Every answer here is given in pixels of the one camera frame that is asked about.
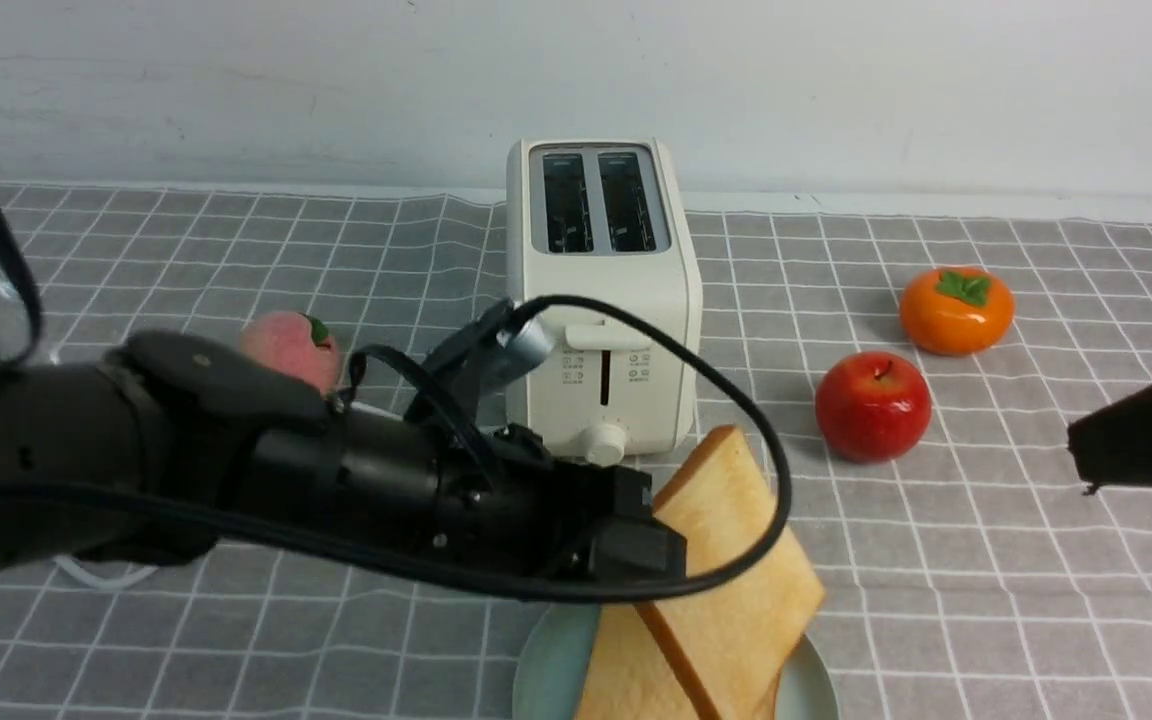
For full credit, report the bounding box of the orange persimmon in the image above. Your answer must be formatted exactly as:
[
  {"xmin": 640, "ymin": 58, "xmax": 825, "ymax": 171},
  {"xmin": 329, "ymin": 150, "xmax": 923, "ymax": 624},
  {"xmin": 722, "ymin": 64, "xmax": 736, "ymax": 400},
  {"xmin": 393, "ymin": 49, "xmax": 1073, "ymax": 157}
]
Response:
[{"xmin": 899, "ymin": 266, "xmax": 1016, "ymax": 357}]

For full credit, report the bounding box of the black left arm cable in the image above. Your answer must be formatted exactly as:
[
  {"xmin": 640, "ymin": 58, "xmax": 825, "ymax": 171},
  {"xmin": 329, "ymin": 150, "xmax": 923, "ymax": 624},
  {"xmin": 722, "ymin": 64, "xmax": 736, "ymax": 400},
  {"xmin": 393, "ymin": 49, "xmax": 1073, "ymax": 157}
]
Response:
[{"xmin": 0, "ymin": 190, "xmax": 794, "ymax": 604}]

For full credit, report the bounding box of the red apple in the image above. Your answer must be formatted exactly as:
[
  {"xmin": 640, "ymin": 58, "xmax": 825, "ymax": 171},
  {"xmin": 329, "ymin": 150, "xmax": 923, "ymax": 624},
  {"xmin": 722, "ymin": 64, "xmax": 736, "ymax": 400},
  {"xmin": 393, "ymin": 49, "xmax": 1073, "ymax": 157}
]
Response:
[{"xmin": 814, "ymin": 351, "xmax": 933, "ymax": 464}]

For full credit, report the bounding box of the light green plate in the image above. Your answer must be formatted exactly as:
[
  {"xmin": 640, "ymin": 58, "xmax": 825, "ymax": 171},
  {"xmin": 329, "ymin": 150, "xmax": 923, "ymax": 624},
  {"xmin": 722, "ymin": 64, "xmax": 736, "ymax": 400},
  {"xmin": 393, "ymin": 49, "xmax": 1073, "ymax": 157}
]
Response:
[{"xmin": 511, "ymin": 605, "xmax": 841, "ymax": 719}]

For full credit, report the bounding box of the toast slice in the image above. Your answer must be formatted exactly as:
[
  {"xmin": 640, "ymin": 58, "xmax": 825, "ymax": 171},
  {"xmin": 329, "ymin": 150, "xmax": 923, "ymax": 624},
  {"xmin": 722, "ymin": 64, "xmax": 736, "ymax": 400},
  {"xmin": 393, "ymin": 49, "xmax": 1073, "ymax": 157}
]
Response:
[
  {"xmin": 637, "ymin": 427, "xmax": 826, "ymax": 719},
  {"xmin": 575, "ymin": 605, "xmax": 698, "ymax": 719}
]

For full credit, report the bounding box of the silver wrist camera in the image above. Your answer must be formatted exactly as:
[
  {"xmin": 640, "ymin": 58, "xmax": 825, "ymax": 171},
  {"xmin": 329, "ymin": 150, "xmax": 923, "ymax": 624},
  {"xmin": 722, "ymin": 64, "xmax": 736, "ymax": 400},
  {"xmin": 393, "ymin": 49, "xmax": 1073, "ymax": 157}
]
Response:
[{"xmin": 420, "ymin": 300, "xmax": 556, "ymax": 420}]

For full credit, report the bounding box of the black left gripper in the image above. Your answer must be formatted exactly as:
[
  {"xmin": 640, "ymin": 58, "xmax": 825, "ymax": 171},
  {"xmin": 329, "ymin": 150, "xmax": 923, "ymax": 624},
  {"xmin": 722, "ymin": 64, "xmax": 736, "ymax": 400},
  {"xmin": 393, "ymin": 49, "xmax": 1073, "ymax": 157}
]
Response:
[{"xmin": 335, "ymin": 406, "xmax": 687, "ymax": 585}]

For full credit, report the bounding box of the grey white-checked tablecloth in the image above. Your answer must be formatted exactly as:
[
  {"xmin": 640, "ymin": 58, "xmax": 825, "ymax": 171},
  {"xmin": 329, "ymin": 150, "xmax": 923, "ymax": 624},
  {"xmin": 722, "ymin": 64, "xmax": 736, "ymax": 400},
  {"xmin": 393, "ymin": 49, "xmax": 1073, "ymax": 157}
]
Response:
[{"xmin": 0, "ymin": 184, "xmax": 1152, "ymax": 719}]

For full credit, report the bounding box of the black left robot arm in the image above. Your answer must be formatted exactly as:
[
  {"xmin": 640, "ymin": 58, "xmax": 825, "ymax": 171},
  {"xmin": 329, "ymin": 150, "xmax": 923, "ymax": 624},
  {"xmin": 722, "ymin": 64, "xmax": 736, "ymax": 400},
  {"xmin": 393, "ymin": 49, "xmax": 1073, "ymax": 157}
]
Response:
[{"xmin": 0, "ymin": 331, "xmax": 687, "ymax": 602}]

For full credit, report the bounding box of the pink peach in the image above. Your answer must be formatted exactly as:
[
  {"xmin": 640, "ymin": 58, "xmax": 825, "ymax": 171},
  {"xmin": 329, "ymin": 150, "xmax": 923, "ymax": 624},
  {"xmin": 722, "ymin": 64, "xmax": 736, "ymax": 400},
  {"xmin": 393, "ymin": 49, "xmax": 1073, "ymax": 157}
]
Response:
[{"xmin": 238, "ymin": 311, "xmax": 340, "ymax": 396}]

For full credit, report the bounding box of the white two-slot toaster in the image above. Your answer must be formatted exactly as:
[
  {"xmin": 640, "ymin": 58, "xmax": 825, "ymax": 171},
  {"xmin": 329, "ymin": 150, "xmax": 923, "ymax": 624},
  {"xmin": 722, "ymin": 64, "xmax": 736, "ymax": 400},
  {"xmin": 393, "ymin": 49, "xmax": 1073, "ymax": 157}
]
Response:
[{"xmin": 506, "ymin": 138, "xmax": 704, "ymax": 467}]

